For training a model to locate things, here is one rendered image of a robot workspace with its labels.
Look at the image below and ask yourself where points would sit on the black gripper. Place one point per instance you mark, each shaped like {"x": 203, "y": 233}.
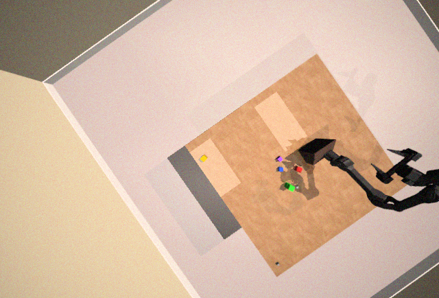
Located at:
{"x": 398, "y": 168}

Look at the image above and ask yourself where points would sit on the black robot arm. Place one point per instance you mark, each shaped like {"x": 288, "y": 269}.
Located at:
{"x": 411, "y": 177}

